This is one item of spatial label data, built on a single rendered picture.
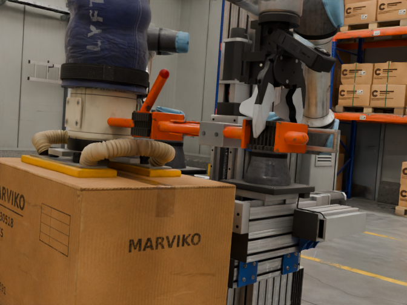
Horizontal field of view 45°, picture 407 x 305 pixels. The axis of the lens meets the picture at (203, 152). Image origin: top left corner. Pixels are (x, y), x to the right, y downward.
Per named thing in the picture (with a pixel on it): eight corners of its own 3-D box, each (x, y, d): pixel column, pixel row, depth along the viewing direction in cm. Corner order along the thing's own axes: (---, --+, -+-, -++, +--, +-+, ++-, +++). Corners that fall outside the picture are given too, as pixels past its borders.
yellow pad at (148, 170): (83, 163, 147) (85, 146, 147) (113, 163, 153) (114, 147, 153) (149, 178, 121) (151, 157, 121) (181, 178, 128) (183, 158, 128)
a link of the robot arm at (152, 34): (158, 54, 183) (157, 49, 172) (127, 51, 182) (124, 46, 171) (159, 32, 183) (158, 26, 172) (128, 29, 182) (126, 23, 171)
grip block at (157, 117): (128, 136, 112) (129, 110, 111) (163, 138, 118) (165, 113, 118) (149, 138, 105) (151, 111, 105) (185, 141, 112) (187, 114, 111)
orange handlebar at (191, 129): (48, 121, 149) (49, 109, 148) (134, 127, 168) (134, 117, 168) (291, 149, 79) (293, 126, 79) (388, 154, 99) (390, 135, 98)
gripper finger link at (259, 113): (237, 136, 86) (254, 89, 88) (261, 138, 82) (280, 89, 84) (225, 128, 84) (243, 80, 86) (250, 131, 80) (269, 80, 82)
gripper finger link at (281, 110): (283, 132, 94) (274, 85, 91) (308, 134, 90) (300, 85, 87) (272, 138, 93) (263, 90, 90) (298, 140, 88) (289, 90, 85)
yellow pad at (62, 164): (19, 161, 134) (20, 143, 134) (54, 162, 141) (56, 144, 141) (77, 178, 109) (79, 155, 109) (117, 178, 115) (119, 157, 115)
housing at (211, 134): (196, 144, 96) (198, 120, 96) (221, 145, 100) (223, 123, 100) (220, 147, 91) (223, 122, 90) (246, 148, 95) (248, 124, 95)
